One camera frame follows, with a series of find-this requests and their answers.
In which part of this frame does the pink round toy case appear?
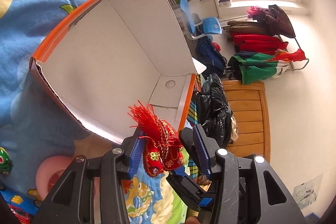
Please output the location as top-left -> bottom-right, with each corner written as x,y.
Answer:
35,156 -> 73,200

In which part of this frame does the red embroidered tassel pouch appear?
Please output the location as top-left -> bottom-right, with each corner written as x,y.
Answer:
129,102 -> 184,177

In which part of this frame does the blue red toy car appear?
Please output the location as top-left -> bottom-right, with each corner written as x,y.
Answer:
1,189 -> 41,224

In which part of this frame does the green tin frog toy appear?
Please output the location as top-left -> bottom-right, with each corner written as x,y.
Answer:
0,147 -> 13,175

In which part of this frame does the wooden headboard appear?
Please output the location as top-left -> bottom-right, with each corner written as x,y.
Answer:
222,80 -> 270,161

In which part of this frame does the dark blue backpack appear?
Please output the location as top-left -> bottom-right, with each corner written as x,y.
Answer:
196,36 -> 227,78

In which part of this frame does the orange cardboard shoe box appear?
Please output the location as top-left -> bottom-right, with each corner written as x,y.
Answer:
30,0 -> 197,143

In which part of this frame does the red jacket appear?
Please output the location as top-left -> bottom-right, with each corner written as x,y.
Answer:
231,32 -> 288,55

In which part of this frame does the cartoon sea blanket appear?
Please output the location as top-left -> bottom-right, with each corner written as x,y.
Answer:
0,0 -> 200,224

